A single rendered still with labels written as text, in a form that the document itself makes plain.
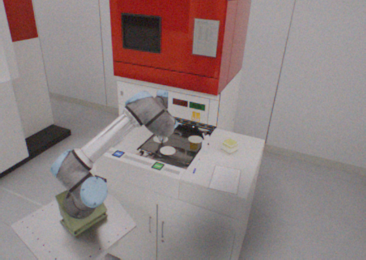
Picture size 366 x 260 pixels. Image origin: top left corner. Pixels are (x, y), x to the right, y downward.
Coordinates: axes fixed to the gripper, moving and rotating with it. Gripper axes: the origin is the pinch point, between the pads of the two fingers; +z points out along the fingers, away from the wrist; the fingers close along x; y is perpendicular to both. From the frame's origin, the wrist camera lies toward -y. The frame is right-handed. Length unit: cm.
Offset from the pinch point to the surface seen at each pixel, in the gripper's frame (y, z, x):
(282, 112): 101, 36, -159
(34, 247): -65, 9, 67
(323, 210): 2, 91, -156
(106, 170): -18.1, 5.6, 36.5
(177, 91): 22.4, -26.9, -14.2
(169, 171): -38.0, -4.3, 2.1
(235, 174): -48, -6, -32
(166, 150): -9.0, 1.3, -1.3
